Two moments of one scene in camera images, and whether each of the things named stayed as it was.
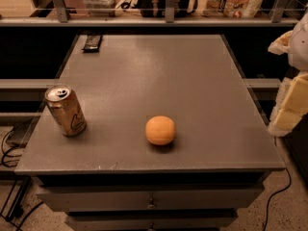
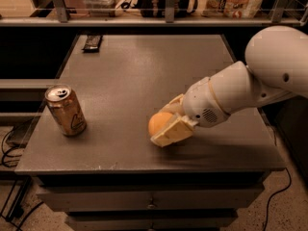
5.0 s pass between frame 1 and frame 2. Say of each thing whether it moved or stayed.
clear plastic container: stayed
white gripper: moved
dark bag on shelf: stayed
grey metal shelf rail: stayed
